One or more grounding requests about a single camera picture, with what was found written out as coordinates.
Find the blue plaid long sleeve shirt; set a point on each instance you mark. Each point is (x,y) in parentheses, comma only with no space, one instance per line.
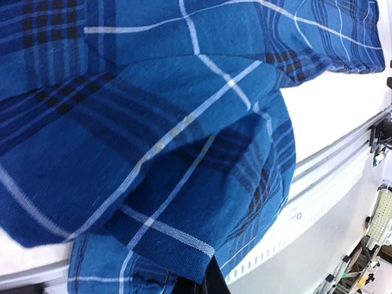
(153,135)

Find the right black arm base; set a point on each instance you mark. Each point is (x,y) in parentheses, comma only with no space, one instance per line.
(380,138)

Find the front aluminium rail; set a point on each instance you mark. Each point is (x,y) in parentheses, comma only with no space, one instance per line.
(319,183)

